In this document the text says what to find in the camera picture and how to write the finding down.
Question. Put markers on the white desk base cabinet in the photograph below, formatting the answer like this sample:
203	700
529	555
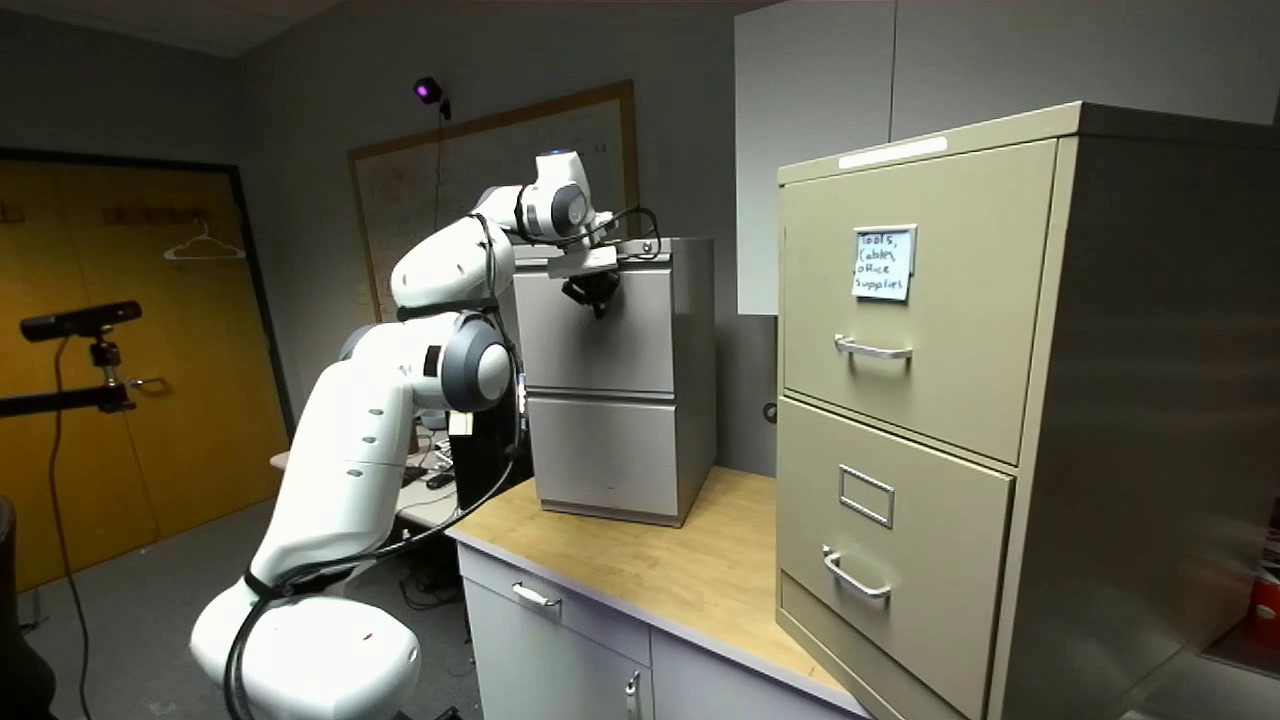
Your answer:
561	643

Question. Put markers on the beige metal file cabinet body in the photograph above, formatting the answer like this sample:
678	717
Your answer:
1161	426

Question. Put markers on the wood framed whiteboard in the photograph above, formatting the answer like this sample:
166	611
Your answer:
403	202

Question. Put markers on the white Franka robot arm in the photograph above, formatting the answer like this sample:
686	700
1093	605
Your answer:
360	452

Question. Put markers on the grey cabinet drawer without slot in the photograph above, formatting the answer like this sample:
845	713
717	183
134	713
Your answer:
600	340

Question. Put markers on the beige drawer with label holder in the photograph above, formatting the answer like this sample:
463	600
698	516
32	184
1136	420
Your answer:
923	532

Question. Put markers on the beige drawer with note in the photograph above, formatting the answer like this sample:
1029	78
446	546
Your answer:
932	373

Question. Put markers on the white handwritten note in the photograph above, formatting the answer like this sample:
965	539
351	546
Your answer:
882	262

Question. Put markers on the black camera on tripod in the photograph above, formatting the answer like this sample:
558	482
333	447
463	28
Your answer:
80	322

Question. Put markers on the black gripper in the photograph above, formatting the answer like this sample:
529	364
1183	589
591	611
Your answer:
594	291

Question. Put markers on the small grey file cabinet body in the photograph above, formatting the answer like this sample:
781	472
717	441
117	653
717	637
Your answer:
698	373

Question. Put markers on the red object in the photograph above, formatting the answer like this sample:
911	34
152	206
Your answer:
1266	600

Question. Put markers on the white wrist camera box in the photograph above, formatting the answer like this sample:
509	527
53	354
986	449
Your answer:
581	257

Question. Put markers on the grey cabinet drawer bottom one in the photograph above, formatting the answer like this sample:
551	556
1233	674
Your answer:
600	459

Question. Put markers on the purple lit wall camera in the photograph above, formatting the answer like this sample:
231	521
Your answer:
428	95

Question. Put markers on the black computer tower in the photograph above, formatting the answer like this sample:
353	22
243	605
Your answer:
484	463

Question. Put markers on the yellow door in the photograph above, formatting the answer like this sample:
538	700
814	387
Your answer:
134	401

